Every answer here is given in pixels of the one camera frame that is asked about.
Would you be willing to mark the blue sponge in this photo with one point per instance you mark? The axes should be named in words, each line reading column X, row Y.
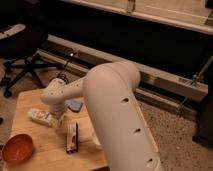
column 73, row 105

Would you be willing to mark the black office chair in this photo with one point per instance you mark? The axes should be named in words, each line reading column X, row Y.
column 20, row 53

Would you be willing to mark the orange bowl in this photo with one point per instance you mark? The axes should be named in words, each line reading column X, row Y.
column 18, row 149

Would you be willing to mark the black white eraser block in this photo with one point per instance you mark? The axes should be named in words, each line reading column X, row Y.
column 72, row 138

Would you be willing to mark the clear plastic bottle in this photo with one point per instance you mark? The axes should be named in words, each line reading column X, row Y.
column 42, row 117

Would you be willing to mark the white paper cup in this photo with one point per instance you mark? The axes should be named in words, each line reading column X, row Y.
column 95, row 140

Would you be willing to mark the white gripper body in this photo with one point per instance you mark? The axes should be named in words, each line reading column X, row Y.
column 56, row 112

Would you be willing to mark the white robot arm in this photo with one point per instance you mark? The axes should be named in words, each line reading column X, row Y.
column 108, row 93

